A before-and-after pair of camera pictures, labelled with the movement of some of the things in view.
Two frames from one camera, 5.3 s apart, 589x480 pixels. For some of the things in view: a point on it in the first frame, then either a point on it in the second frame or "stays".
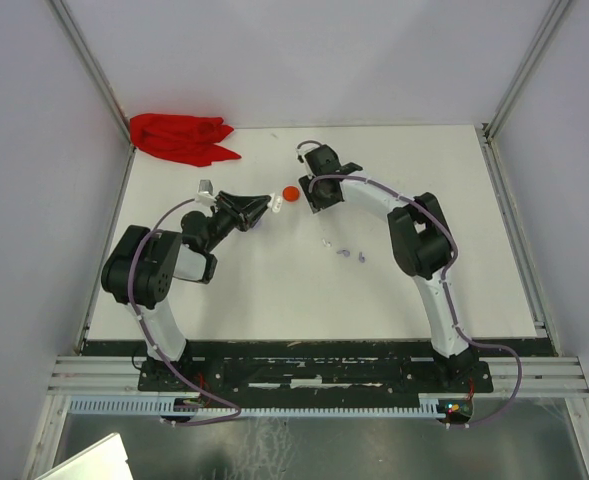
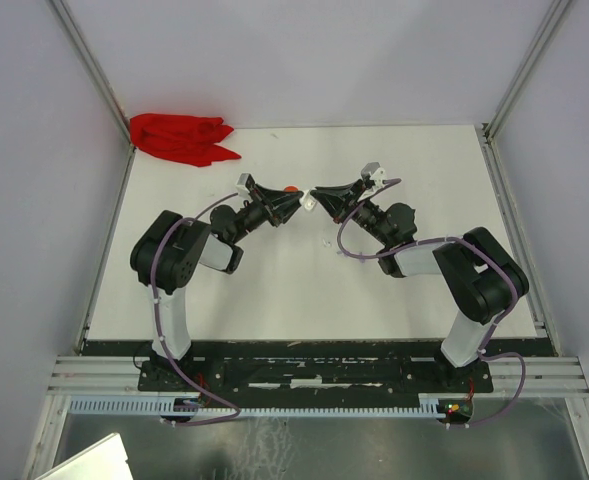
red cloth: x=182 y=139 stays
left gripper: x=236 y=205 to x=267 y=203
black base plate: x=287 y=367 stays
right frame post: x=495 y=116 stays
